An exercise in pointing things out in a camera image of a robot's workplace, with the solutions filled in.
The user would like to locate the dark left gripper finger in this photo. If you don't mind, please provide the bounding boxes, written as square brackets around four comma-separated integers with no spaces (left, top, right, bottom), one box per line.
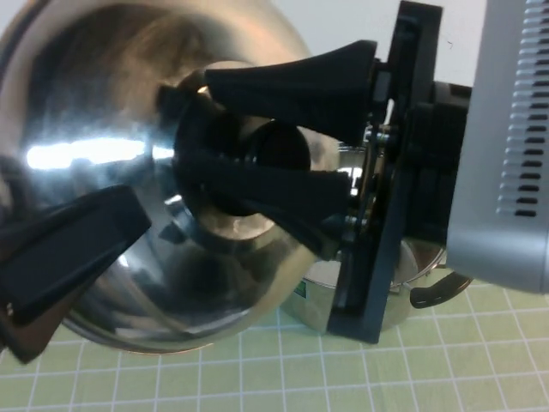
[0,185,154,327]
[0,319,55,366]

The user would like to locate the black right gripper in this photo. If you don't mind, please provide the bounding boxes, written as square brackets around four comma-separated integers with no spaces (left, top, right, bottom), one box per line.
[179,0,473,344]

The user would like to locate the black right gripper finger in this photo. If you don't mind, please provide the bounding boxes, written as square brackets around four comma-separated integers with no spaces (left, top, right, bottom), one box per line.
[204,40,378,147]

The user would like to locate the steel pot lid black knob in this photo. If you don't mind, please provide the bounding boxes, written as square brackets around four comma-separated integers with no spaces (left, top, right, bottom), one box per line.
[0,0,340,355]

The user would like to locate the green checked tablecloth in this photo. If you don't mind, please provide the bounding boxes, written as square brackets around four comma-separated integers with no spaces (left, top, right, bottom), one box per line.
[0,281,549,412]

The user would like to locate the stainless steel pot black handles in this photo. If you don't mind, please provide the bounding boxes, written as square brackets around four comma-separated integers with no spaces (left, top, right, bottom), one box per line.
[278,143,473,336]

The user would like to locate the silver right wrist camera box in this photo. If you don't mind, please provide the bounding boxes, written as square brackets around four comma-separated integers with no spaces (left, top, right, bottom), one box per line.
[445,0,549,295]

